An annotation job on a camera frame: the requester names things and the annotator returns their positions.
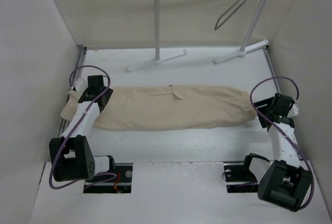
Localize beige trousers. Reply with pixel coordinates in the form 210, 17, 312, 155
60, 84, 257, 132

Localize grey wire hanger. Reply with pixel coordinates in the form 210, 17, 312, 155
214, 0, 248, 31

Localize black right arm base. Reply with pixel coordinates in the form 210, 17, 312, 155
222, 153, 270, 193

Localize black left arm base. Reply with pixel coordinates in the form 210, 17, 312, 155
83, 163, 133, 194

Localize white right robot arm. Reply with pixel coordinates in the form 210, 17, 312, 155
253, 93, 313, 212

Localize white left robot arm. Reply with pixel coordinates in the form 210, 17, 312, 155
49, 75, 117, 182

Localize white clothes rack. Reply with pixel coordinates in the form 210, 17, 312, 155
127, 0, 269, 72

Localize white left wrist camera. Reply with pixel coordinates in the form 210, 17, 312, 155
71, 78, 88, 93

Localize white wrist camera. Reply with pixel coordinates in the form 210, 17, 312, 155
288, 103, 299, 118
71, 78, 88, 93

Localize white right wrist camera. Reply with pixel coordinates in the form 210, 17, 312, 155
288, 103, 299, 118

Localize aluminium table edge rail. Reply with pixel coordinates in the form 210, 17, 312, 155
51, 45, 87, 155

